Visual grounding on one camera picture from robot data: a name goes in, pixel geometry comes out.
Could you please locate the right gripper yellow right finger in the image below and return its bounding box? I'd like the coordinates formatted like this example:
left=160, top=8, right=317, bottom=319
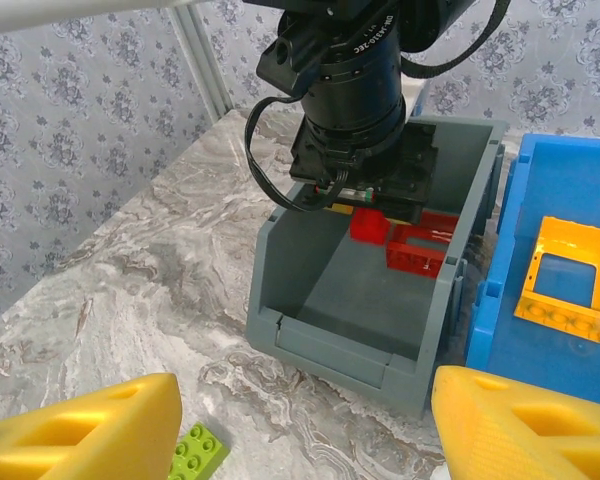
left=430, top=365, right=600, bottom=480

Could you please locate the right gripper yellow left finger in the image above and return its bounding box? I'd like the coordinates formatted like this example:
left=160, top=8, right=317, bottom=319
left=0, top=372, right=184, bottom=480

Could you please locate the red lego brick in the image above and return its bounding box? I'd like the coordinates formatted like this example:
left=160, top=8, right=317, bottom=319
left=348, top=207, right=393, bottom=246

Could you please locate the green lego brick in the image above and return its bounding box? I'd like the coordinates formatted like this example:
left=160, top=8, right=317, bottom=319
left=168, top=421, right=231, bottom=480

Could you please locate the grey plastic bin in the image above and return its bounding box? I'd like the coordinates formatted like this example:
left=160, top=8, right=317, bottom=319
left=246, top=115, right=510, bottom=420

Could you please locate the blue plastic bin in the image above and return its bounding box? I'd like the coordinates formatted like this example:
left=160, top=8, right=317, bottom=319
left=464, top=130, right=600, bottom=409

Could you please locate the red frame lego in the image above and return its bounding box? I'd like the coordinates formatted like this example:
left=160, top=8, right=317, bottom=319
left=385, top=210, right=461, bottom=278

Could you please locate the black looped gripper cable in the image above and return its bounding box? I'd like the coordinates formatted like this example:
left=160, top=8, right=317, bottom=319
left=243, top=93, right=352, bottom=214

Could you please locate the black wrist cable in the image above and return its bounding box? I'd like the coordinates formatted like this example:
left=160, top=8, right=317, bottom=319
left=399, top=0, right=514, bottom=82

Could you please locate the yellow window frame lego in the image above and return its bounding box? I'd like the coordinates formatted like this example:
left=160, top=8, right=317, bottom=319
left=513, top=215, right=600, bottom=344

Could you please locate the aluminium frame post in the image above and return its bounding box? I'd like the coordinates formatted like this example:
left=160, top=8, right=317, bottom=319
left=168, top=0, right=237, bottom=121

